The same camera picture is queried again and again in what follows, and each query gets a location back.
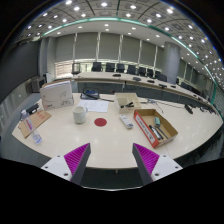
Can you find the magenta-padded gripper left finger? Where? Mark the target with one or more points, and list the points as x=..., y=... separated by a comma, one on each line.
x=77, y=158

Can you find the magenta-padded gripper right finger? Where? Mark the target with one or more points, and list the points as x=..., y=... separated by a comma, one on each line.
x=146, y=158

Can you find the black marker pen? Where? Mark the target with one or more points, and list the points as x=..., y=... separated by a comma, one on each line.
x=154, y=131

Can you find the brown cardboard box red label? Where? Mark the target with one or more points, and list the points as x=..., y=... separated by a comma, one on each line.
x=143, y=128

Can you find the teal board eraser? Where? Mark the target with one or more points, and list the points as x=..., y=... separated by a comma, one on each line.
x=157, y=121

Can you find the flat round red coaster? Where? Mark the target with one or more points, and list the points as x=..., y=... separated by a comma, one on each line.
x=100, y=122

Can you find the white ceramic mug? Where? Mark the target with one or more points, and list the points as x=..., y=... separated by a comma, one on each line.
x=79, y=115

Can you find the white paper sheet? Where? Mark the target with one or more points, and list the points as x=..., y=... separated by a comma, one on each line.
x=94, y=106

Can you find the black tool in organizer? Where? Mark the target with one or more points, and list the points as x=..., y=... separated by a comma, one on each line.
x=128, y=105

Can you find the white divided organizer box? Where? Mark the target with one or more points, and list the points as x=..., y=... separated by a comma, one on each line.
x=125, y=100

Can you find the black electronic device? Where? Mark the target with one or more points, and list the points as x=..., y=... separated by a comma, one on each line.
x=89, y=95

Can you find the black desk microphone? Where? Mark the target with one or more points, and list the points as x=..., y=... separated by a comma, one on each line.
x=189, y=109

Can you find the white printed cardboard box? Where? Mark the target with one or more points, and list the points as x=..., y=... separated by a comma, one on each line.
x=56, y=95

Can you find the long curved conference desk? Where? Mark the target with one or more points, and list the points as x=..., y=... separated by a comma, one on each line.
x=100, y=80

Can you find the grey box monitor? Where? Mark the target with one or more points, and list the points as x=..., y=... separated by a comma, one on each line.
x=37, y=85

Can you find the row of black office chairs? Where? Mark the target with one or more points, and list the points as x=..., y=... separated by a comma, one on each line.
x=131, y=69

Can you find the recessed ceiling lights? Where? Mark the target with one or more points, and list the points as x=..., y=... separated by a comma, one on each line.
x=133, y=13

